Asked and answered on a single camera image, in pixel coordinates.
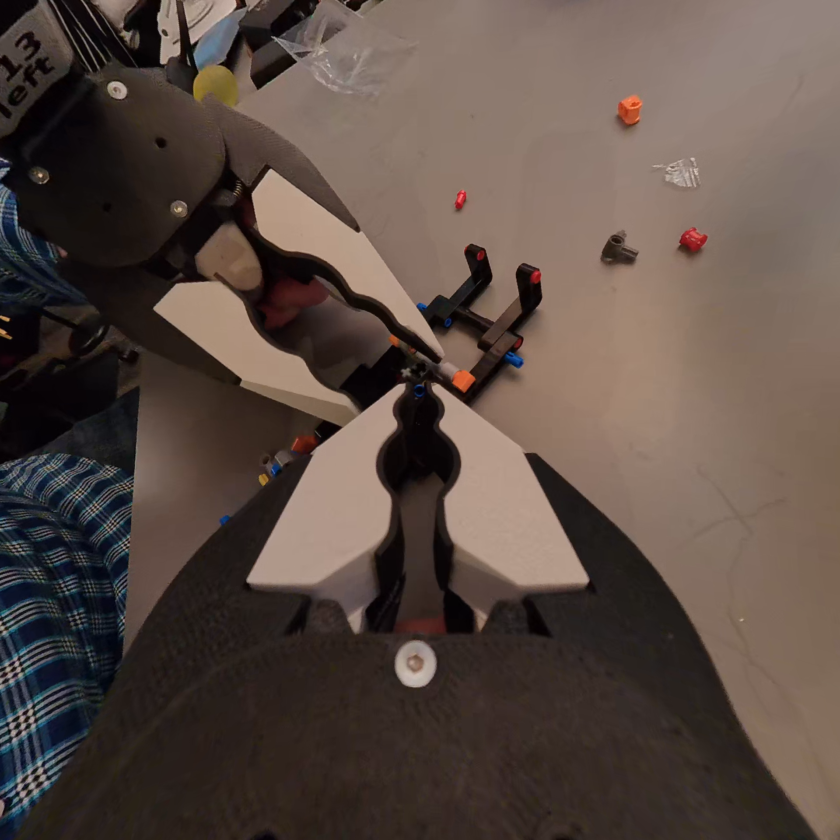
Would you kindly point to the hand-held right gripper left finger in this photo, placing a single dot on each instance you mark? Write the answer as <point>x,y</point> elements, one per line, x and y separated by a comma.
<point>328,525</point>

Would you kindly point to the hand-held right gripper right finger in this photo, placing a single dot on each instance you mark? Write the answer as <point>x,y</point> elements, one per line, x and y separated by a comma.
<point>512,525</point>

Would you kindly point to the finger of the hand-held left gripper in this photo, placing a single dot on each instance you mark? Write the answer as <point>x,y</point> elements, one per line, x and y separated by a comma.
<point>328,229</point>
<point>216,328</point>

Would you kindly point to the black grey lego chassis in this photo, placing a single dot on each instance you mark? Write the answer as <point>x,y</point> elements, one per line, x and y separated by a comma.
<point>502,328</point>

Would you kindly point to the dark grey lego connector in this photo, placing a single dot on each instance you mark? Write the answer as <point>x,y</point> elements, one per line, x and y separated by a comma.
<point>619,247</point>

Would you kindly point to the orange lego piece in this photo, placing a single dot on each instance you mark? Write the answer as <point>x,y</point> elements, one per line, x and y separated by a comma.
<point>628,109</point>

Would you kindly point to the red lego bush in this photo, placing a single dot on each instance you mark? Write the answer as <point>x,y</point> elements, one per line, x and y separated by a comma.
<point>692,238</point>

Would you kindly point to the person's left hand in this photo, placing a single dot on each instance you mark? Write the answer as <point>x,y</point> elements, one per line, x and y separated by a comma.
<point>285,302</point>

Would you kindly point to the yellow round object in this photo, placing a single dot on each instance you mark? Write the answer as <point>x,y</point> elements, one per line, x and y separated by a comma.
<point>220,85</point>

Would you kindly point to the white plastic object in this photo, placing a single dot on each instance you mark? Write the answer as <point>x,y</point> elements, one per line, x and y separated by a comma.
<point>177,26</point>

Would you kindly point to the dark blue cloth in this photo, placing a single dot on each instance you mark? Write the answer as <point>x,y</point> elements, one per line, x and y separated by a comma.
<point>85,420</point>

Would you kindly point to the light blue cloth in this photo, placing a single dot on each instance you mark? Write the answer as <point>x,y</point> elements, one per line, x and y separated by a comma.
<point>220,36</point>

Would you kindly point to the clear plastic bag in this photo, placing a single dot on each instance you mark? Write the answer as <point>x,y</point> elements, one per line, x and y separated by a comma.
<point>348,52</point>

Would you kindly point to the blue plaid clothing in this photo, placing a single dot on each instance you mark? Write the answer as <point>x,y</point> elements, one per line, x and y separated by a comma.
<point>59,590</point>

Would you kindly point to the clear plastic scrap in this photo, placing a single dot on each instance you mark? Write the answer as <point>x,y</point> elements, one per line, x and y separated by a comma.
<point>679,172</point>

